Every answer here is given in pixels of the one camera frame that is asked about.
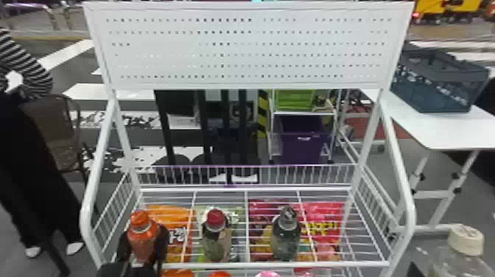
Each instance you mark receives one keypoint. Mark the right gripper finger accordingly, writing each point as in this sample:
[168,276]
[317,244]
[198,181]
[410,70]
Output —
[415,270]

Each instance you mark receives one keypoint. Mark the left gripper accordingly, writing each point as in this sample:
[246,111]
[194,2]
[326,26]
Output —
[123,270]

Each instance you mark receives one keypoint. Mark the clear bottle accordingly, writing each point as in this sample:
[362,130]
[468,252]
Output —
[462,255]

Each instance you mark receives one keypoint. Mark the orange snack packet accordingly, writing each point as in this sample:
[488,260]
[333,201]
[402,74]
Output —
[174,220]

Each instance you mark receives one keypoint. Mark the red cap bottle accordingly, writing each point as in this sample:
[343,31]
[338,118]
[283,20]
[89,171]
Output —
[215,236]

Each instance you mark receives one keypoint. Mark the red snack packet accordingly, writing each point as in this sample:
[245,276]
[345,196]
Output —
[260,216]
[325,224]

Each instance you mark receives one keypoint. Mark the pink bottle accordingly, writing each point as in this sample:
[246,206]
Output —
[267,274]

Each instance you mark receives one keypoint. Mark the grey cap bottle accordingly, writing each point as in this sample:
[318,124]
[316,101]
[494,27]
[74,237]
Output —
[285,236]

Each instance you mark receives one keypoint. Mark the person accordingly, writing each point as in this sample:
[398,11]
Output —
[27,162]

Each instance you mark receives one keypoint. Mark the white side table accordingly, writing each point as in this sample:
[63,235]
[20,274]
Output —
[437,127]

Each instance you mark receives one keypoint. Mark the brown chair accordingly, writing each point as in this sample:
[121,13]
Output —
[54,131]

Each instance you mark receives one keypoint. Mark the purple crate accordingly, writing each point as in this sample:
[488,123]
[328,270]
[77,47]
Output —
[303,141]

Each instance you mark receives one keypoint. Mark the blue basket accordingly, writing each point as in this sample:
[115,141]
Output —
[437,83]

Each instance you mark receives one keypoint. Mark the green basket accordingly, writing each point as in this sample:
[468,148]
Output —
[294,99]

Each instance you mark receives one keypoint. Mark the striped post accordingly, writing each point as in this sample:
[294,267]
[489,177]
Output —
[263,112]

